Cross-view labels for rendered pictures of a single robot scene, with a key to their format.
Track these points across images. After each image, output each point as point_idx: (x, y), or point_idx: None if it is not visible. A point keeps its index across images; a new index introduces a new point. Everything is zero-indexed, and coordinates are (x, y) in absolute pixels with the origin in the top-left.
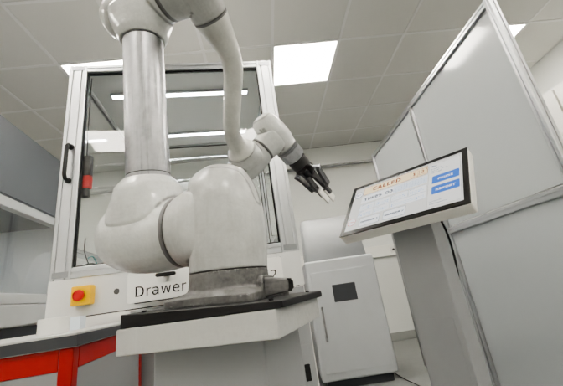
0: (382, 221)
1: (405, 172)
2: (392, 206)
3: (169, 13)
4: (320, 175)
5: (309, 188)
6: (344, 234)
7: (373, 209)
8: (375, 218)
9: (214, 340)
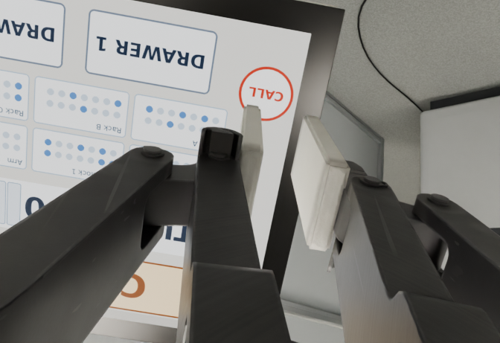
0: None
1: None
2: (12, 81)
3: None
4: (41, 238)
5: (455, 226)
6: (307, 18)
7: (129, 122)
8: (107, 43)
9: None
